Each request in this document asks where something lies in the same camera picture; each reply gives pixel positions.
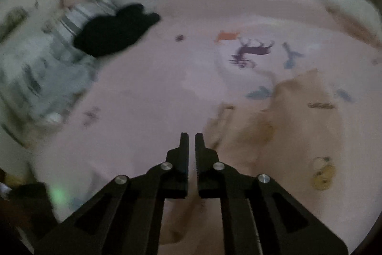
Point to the grey-blue cloth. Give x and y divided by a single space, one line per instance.
59 87

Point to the black cloth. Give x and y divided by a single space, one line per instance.
113 31

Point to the plaid grey blanket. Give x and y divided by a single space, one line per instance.
83 17

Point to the folded white clothes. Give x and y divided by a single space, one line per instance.
355 8

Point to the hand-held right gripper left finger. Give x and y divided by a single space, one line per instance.
184 171

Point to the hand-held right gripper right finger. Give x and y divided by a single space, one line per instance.
200 171

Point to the pink bear-print baby shirt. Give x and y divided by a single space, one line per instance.
298 123

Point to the pink animal-print bedsheet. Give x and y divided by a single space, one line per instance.
185 78

